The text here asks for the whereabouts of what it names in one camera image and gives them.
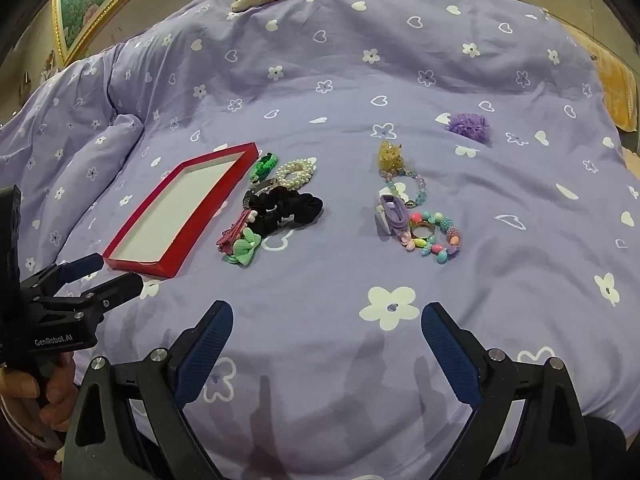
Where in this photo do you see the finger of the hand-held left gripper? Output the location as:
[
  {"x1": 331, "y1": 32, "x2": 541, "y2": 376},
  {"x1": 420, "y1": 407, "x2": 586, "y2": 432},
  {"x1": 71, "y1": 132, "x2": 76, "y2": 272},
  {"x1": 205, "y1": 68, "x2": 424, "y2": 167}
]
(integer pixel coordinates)
[
  {"x1": 21, "y1": 253, "x2": 105, "y2": 297},
  {"x1": 80, "y1": 272, "x2": 144, "y2": 322}
]

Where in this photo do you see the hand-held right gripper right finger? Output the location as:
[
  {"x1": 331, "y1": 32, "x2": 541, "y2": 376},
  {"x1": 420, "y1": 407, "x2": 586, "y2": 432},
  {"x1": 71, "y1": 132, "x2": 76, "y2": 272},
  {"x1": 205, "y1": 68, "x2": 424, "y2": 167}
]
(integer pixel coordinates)
[{"x1": 421, "y1": 302, "x2": 593, "y2": 480}]

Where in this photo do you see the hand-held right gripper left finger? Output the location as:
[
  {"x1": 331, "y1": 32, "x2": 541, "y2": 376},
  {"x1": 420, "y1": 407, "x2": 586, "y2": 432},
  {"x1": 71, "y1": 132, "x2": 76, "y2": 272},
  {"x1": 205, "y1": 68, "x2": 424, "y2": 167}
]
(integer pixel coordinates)
[{"x1": 60, "y1": 300, "x2": 235, "y2": 480}]

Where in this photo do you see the red shallow box tray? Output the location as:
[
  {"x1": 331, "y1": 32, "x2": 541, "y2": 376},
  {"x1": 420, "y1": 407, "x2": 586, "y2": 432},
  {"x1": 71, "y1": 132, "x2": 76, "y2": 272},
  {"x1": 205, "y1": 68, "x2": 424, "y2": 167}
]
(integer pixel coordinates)
[{"x1": 102, "y1": 142, "x2": 260, "y2": 279}]

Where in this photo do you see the pink hair clip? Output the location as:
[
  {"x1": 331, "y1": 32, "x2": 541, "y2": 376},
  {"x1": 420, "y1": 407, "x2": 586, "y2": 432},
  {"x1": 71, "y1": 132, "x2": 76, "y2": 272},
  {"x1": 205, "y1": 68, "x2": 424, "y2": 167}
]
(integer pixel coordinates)
[{"x1": 216, "y1": 209, "x2": 256, "y2": 253}]

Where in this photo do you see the colourful bead bracelet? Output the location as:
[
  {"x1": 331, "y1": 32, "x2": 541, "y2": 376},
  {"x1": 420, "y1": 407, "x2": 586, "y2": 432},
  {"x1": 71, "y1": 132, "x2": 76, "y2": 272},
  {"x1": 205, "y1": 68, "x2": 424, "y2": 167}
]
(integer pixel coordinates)
[{"x1": 400, "y1": 211, "x2": 462, "y2": 265}]

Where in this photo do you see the purple hair tie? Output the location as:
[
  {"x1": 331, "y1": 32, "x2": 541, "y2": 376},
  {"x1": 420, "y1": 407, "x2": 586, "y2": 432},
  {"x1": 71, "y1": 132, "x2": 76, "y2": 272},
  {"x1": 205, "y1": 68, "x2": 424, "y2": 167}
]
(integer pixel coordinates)
[{"x1": 376, "y1": 194, "x2": 412, "y2": 237}]

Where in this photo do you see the gold mesh wristwatch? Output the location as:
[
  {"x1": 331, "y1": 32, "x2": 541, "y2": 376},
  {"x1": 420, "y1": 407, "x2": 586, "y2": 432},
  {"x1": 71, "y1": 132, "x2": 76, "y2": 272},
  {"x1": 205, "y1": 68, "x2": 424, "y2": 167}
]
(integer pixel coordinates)
[{"x1": 242, "y1": 178, "x2": 286, "y2": 209}]

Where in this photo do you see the black scrunchie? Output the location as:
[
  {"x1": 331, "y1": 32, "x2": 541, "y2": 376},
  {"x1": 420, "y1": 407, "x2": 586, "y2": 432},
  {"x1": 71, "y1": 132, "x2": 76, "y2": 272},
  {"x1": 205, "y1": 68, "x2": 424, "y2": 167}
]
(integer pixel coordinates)
[{"x1": 247, "y1": 190, "x2": 324, "y2": 237}]

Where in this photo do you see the glass bead bracelet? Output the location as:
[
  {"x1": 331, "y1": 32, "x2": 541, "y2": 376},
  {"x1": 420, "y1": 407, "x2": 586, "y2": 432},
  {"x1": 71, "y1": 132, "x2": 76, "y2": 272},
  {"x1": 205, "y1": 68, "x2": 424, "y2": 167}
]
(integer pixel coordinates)
[{"x1": 381, "y1": 167, "x2": 429, "y2": 209}]

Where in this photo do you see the green braided hair tie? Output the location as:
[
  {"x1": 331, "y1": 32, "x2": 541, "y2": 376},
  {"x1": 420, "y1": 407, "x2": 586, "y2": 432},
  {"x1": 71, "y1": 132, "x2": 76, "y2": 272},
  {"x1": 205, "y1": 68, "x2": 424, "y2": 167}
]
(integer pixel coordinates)
[{"x1": 249, "y1": 151, "x2": 281, "y2": 183}]

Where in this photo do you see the yellow claw hair clip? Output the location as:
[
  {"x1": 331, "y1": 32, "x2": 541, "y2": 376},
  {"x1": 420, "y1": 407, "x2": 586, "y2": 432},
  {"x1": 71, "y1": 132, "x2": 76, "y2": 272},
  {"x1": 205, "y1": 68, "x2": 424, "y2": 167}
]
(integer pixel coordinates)
[{"x1": 377, "y1": 141, "x2": 407, "y2": 177}]

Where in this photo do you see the person's left hand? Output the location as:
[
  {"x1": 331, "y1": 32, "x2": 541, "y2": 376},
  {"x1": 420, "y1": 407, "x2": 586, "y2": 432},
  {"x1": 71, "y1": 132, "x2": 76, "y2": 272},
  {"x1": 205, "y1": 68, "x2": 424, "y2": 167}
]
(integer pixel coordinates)
[{"x1": 0, "y1": 353, "x2": 79, "y2": 428}]

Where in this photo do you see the green flower hair clip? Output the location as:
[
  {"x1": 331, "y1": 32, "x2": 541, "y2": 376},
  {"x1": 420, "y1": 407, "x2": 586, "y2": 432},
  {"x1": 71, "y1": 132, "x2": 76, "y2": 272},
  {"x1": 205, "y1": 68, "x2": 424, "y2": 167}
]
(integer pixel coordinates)
[{"x1": 223, "y1": 227, "x2": 262, "y2": 267}]

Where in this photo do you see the purple flower scrunchie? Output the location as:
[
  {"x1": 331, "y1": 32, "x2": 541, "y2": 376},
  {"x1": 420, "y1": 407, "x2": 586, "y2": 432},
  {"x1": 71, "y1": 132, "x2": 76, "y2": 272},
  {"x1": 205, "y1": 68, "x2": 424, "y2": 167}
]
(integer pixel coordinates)
[{"x1": 446, "y1": 112, "x2": 493, "y2": 145}]

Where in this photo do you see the gold framed picture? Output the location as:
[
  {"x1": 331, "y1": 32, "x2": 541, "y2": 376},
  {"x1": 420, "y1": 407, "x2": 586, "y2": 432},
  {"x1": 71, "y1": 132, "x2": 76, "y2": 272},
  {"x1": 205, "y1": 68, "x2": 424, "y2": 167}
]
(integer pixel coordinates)
[{"x1": 51, "y1": 0, "x2": 173, "y2": 67}]

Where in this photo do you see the purple floral duvet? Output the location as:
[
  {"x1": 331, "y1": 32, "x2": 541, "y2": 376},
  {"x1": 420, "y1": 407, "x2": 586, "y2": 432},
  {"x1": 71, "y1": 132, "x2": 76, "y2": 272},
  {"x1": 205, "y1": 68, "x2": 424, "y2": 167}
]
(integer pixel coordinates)
[{"x1": 0, "y1": 0, "x2": 640, "y2": 480}]

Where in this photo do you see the yellow mat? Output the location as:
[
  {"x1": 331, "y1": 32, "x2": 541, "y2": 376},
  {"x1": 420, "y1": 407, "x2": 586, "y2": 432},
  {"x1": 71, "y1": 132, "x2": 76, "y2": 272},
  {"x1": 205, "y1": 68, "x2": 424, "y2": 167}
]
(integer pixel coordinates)
[{"x1": 560, "y1": 20, "x2": 640, "y2": 131}]

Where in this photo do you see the gold ring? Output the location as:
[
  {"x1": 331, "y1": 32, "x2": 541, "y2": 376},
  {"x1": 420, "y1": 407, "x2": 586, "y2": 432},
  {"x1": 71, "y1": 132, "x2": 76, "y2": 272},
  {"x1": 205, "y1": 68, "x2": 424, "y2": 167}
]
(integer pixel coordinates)
[{"x1": 409, "y1": 212, "x2": 436, "y2": 241}]

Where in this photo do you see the white pearl bracelet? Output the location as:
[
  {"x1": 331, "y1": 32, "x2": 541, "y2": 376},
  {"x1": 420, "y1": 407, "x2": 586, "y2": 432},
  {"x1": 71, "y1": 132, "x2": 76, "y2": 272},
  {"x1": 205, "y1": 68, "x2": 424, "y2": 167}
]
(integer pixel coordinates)
[{"x1": 274, "y1": 158, "x2": 318, "y2": 192}]

